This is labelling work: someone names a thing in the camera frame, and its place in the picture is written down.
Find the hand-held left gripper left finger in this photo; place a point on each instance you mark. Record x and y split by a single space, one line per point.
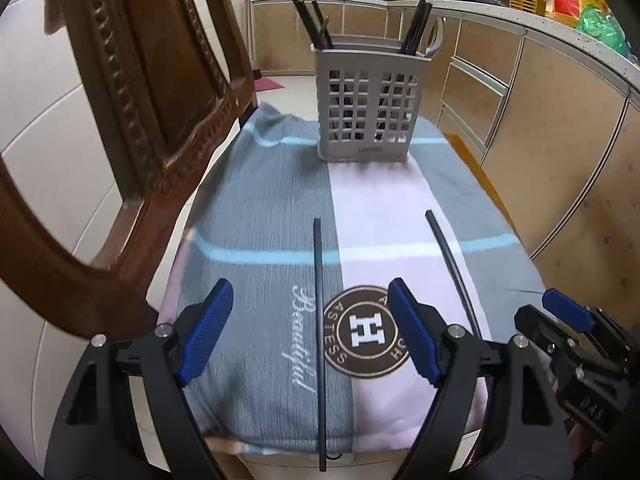
207 325

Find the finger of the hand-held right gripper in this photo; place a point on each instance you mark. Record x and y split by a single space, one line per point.
537 330
567 307

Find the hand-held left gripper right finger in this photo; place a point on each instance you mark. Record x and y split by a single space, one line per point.
412 325

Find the grey plastic utensil basket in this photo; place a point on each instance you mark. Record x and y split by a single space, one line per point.
350 152

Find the grey pink printed towel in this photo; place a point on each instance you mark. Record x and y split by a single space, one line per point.
260 200

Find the yellow wooden table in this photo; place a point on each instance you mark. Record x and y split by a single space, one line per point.
480 180

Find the beige kitchen counter cabinets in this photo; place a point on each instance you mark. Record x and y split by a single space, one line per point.
550 135

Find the brown carved wooden chair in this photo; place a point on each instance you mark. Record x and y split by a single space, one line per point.
150 85

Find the pink floor mat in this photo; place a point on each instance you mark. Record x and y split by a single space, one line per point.
267 84

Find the green plastic bag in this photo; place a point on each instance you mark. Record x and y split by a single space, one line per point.
602 30

